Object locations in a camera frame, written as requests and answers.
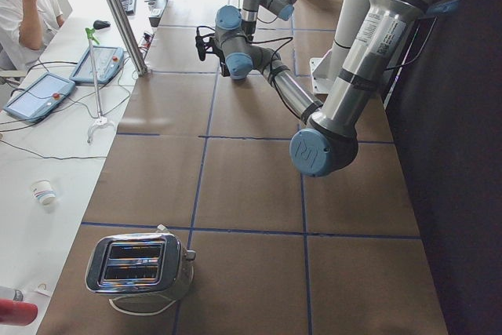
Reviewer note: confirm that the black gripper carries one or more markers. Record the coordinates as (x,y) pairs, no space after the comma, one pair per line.
(225,69)

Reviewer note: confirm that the far teach pendant tablet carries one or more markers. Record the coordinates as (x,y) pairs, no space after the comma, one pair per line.
(108,61)

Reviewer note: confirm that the teach pendant tablet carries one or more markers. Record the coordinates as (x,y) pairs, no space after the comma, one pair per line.
(108,61)
(40,98)

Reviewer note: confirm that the black computer mouse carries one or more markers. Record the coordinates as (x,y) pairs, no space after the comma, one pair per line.
(101,24)

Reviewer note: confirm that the reacher grabber stick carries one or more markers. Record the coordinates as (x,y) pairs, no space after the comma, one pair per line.
(101,121)

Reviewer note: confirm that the near teach pendant tablet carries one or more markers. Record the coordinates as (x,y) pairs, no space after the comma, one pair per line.
(40,98)

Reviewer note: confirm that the seated person white shirt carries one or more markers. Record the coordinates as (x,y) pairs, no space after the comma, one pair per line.
(27,28)

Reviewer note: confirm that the paper cup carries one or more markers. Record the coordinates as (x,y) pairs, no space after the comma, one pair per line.
(43,192)

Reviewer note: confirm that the silver toaster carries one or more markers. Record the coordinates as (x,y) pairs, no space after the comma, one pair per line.
(141,274)

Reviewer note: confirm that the red bottle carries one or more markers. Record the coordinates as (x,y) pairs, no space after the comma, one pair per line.
(17,313)

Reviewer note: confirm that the aluminium frame post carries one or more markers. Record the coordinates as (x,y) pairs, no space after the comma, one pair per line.
(128,37)

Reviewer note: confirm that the white pedestal column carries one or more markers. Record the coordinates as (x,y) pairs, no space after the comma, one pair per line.
(324,70)

